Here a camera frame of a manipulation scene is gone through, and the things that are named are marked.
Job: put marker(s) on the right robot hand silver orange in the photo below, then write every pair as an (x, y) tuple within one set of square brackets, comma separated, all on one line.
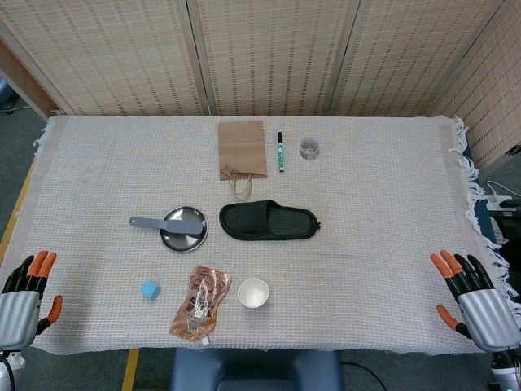
[(486, 317)]

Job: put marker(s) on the left robot hand silver orange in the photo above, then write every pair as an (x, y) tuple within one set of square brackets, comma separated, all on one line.
[(18, 309)]

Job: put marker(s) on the black slipper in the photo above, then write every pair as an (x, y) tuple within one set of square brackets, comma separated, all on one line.
[(264, 222)]

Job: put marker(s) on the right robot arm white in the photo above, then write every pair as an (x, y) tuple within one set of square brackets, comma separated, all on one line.
[(504, 366)]

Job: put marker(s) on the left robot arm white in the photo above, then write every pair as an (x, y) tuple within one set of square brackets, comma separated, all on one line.
[(4, 368)]

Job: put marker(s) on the black equipment box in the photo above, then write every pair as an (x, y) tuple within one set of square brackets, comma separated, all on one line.
[(509, 228)]

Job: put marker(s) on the blue foam cube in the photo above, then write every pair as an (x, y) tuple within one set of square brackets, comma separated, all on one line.
[(150, 290)]

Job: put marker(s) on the round stainless steel plate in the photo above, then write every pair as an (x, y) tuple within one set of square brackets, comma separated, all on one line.
[(183, 243)]

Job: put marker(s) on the white woven fringed tablecloth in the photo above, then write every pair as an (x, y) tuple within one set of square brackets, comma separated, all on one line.
[(366, 183)]

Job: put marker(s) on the brown peanut butter pouch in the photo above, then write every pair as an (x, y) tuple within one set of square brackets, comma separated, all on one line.
[(199, 301)]

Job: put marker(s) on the woven bamboo screen panel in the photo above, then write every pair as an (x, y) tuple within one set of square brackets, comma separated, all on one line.
[(102, 53), (277, 53), (16, 81), (496, 102), (407, 53)]

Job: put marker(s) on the white paper cup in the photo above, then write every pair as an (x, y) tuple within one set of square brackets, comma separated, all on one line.
[(253, 293)]

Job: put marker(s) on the small clear glass jar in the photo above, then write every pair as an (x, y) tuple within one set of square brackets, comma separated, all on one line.
[(309, 148)]

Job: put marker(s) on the green black marker pen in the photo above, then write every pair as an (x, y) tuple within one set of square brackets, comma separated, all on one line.
[(281, 152)]

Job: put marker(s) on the brown paper bag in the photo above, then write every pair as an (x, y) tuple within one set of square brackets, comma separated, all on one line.
[(242, 146)]

